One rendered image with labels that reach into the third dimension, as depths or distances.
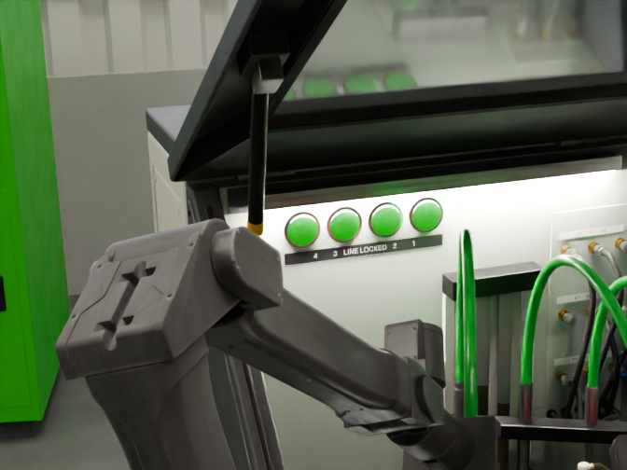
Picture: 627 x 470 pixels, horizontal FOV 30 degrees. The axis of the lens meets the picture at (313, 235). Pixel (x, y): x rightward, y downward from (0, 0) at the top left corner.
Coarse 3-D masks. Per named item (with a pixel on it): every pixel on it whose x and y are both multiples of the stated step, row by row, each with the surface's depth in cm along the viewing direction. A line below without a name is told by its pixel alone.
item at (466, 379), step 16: (464, 240) 138; (464, 256) 134; (464, 272) 132; (464, 288) 130; (464, 304) 129; (464, 320) 128; (464, 336) 127; (464, 352) 126; (464, 368) 125; (464, 384) 125; (464, 400) 125; (464, 416) 124
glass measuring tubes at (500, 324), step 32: (448, 288) 164; (480, 288) 164; (512, 288) 166; (448, 320) 167; (480, 320) 167; (512, 320) 171; (448, 352) 169; (480, 352) 168; (512, 352) 172; (448, 384) 170; (480, 384) 170; (512, 384) 174; (512, 416) 176; (512, 448) 177
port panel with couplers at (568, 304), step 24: (552, 216) 169; (576, 216) 170; (600, 216) 171; (624, 216) 172; (552, 240) 170; (576, 240) 171; (600, 240) 172; (624, 240) 172; (600, 264) 174; (624, 264) 175; (552, 288) 172; (576, 288) 173; (624, 288) 176; (552, 312) 173; (576, 312) 175; (624, 312) 174; (552, 336) 175; (576, 336) 176; (552, 360) 176; (576, 360) 177; (552, 384) 177; (600, 384) 180
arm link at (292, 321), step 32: (224, 256) 73; (256, 256) 75; (256, 288) 74; (224, 320) 78; (256, 320) 80; (288, 320) 85; (320, 320) 91; (256, 352) 84; (288, 352) 85; (320, 352) 90; (352, 352) 95; (384, 352) 102; (288, 384) 93; (320, 384) 92; (352, 384) 95; (384, 384) 100; (352, 416) 102; (384, 416) 103; (416, 416) 104
